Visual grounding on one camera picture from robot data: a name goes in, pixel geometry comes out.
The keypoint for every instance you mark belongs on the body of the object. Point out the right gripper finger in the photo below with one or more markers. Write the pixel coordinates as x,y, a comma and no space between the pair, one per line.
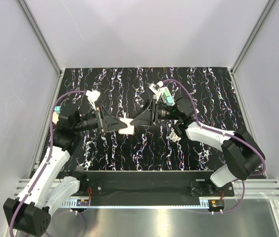
146,112
140,122

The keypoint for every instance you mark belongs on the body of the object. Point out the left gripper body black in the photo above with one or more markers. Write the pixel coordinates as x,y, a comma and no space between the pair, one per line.
99,115

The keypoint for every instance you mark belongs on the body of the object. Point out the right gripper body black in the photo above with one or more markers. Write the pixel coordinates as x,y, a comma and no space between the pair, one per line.
155,108

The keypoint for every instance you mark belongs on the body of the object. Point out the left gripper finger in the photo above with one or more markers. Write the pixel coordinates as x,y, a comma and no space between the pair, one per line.
110,127
108,118

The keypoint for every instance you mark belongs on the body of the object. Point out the light teal charger cube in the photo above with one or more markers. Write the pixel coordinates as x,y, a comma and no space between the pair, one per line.
170,101

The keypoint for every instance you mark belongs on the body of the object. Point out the green usb charger plug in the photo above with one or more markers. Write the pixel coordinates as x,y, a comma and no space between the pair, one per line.
167,94

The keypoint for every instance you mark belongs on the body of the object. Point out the beige cube socket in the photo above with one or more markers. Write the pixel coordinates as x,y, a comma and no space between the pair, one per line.
129,130

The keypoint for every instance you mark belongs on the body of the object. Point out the dark teal charger plug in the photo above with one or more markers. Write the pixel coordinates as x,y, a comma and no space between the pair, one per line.
57,109

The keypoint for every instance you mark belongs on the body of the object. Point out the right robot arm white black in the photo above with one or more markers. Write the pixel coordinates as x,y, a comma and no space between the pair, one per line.
241,153

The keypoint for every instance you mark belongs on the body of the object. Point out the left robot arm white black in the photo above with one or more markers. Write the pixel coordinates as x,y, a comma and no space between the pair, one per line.
32,209

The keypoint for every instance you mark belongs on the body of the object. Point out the white power strip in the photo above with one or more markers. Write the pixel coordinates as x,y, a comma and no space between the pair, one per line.
163,90

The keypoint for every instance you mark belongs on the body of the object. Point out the round pink power socket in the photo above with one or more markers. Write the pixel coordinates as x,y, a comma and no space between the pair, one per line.
55,117

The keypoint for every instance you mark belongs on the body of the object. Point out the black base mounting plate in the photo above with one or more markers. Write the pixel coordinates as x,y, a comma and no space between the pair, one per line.
149,188

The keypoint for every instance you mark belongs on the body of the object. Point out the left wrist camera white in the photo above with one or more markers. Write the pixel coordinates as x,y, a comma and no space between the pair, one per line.
92,97

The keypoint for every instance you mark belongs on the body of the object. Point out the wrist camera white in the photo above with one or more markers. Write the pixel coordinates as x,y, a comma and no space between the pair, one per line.
92,97
157,89

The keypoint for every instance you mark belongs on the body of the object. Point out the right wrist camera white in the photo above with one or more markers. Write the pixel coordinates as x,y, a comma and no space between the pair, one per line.
157,89

